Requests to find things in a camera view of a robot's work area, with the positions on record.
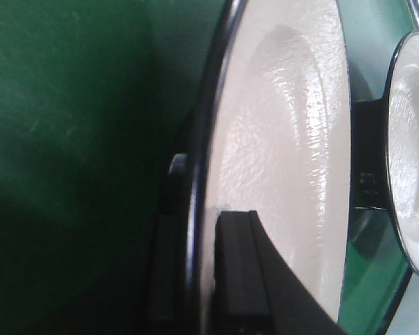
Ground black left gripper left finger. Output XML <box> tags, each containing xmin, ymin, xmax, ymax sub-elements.
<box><xmin>145</xmin><ymin>153</ymin><xmax>196</xmax><ymax>321</ymax></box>

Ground beige plate black rim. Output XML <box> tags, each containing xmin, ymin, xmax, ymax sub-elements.
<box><xmin>386</xmin><ymin>31</ymin><xmax>419</xmax><ymax>274</ymax></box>
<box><xmin>182</xmin><ymin>1</ymin><xmax>351</xmax><ymax>334</ymax></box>

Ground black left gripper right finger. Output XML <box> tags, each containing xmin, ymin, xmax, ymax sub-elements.
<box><xmin>214</xmin><ymin>211</ymin><xmax>343</xmax><ymax>334</ymax></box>

